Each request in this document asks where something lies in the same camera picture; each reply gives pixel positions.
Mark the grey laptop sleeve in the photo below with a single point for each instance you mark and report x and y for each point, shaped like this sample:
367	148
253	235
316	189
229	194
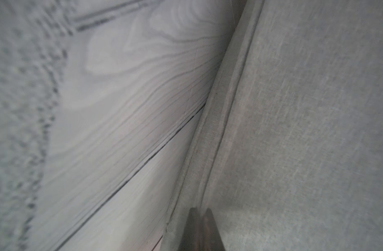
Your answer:
288	153

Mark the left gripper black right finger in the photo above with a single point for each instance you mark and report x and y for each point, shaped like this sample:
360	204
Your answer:
211	237

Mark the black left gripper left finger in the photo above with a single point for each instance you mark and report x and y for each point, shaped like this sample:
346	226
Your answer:
192	235

